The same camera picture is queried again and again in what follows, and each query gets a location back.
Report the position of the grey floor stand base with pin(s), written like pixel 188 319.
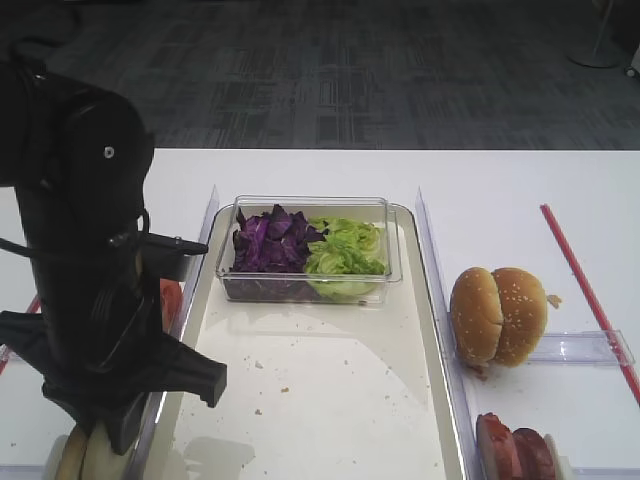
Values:
pixel 600 53

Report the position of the long clear rail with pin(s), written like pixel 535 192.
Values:
pixel 464 426
pixel 193 272

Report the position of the golden bun top half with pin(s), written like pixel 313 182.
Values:
pixel 72 457

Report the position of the pale bun bottom half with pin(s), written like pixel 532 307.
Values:
pixel 100 462

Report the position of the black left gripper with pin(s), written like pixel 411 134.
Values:
pixel 91 334

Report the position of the green lettuce leaves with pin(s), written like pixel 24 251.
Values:
pixel 349 247

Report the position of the left red guide strip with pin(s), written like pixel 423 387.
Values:
pixel 17 329

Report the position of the right red guide strip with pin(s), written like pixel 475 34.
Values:
pixel 590 295

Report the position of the left sesame bun half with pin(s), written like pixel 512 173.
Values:
pixel 476 316

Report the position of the clear patty holder rail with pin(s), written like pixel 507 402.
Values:
pixel 602 474

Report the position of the right sesame bun half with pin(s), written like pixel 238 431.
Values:
pixel 525 313

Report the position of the bread crumb on table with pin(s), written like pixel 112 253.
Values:
pixel 554 300

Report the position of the clear sesame bun holder rail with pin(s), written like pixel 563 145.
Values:
pixel 603 348

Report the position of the purple cabbage leaves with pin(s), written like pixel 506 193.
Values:
pixel 273 245

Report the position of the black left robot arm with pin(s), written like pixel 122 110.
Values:
pixel 76 157

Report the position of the red guide strip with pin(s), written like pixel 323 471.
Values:
pixel 17 329
pixel 590 295

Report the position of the sesame bun half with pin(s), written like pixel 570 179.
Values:
pixel 476 316
pixel 525 313

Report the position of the right long clear rail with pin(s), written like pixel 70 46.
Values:
pixel 464 426

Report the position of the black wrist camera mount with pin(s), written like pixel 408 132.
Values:
pixel 164 256

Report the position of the dark brown meat patty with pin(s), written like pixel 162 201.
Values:
pixel 534 455

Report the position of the clear plastic salad container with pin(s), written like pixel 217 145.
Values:
pixel 375 210

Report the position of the left long clear rail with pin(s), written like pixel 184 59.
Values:
pixel 193 272

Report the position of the metal baking tray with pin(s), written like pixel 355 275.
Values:
pixel 314 391

